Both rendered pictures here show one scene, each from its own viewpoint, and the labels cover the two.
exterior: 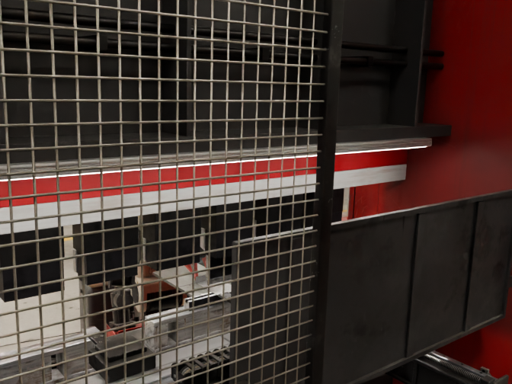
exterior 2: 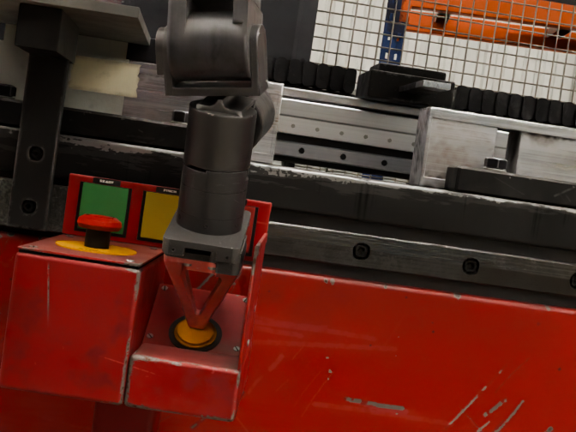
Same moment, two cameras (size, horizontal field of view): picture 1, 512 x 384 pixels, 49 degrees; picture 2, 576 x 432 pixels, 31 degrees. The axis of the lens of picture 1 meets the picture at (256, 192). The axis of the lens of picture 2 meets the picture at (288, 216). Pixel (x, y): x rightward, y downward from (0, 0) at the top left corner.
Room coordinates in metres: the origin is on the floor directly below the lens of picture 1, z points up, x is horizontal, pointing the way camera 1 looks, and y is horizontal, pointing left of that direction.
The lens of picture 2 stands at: (2.54, 1.00, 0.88)
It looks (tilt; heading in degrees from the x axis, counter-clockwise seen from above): 3 degrees down; 213
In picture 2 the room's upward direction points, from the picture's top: 8 degrees clockwise
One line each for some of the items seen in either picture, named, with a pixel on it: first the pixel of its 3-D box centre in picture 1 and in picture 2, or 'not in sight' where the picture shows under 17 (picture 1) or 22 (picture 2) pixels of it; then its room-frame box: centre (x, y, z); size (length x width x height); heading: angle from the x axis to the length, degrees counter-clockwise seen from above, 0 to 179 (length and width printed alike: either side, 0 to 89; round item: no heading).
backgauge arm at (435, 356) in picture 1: (404, 355); not in sight; (1.65, -0.49, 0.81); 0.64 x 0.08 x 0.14; 39
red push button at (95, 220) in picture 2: not in sight; (98, 235); (1.85, 0.36, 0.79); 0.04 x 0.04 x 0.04
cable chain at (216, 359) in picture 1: (245, 353); (237, 64); (1.22, 0.01, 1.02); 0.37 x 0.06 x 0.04; 129
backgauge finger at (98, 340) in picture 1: (108, 344); (415, 83); (1.27, 0.35, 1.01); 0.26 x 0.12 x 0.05; 39
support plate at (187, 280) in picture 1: (195, 279); (57, 15); (1.78, 0.19, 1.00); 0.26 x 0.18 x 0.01; 39
